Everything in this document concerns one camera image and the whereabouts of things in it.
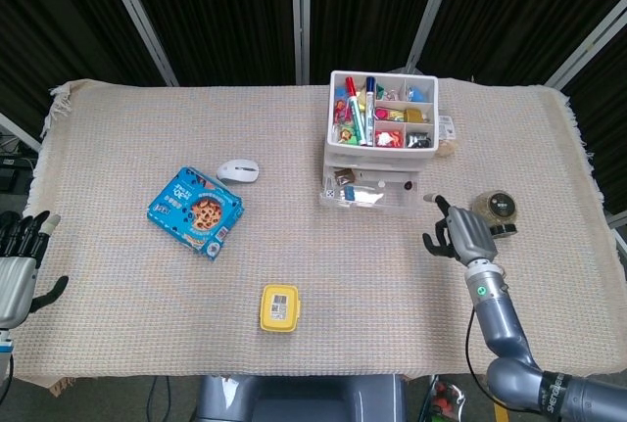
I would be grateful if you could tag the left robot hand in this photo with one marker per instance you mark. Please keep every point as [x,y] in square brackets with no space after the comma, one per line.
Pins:
[17,285]

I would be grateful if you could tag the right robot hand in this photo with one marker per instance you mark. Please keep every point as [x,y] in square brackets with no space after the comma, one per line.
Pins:
[472,236]

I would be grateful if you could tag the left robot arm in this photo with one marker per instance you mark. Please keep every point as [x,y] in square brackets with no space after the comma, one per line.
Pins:
[4,343]

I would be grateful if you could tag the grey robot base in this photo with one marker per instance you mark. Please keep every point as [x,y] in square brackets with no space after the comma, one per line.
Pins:
[294,402]

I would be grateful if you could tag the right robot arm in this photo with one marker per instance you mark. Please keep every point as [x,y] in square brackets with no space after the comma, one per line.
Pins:
[499,324]

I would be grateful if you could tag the white plastic drawer organizer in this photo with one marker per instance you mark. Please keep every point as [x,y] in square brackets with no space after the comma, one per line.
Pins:
[335,149]

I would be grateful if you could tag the blue cookie box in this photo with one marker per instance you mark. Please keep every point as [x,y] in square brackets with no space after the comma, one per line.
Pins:
[196,211]

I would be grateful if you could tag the beige snack bag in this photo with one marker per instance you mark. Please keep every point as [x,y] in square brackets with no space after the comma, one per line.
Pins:
[447,149]

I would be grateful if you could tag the black binder clip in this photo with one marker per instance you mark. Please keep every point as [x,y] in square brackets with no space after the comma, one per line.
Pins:
[419,140]

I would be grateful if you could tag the red plastic toy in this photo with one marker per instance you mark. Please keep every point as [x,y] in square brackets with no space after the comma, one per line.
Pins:
[390,138]

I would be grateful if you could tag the gold padlock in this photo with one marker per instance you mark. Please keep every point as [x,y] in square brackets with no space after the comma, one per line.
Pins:
[414,115]

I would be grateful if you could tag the brown wrapped item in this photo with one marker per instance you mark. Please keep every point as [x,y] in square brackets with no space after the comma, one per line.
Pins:
[344,176]

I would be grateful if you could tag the white die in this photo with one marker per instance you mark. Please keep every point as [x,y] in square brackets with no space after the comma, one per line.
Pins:
[329,193]

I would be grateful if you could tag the blue plastic clip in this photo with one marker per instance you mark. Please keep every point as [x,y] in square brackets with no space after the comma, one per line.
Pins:
[419,94]

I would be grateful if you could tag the beige woven tablecloth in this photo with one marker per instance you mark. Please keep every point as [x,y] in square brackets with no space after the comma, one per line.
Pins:
[318,255]

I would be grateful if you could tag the blue-capped marker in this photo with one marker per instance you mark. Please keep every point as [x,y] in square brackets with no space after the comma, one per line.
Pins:
[371,108]

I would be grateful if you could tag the red-capped marker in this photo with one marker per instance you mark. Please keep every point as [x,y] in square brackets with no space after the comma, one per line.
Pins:
[356,113]

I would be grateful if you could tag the yellow-lid green container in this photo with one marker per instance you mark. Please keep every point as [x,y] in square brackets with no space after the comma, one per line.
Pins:
[279,309]

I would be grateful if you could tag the white computer mouse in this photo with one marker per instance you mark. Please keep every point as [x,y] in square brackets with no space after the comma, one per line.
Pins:
[237,172]

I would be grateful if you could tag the black pleated screen curtain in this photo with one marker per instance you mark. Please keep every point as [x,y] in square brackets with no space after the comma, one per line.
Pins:
[230,11]

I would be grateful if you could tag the grey screen frame post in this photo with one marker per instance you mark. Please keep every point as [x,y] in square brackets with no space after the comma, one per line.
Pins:
[142,20]
[301,15]
[431,11]
[17,130]
[588,40]

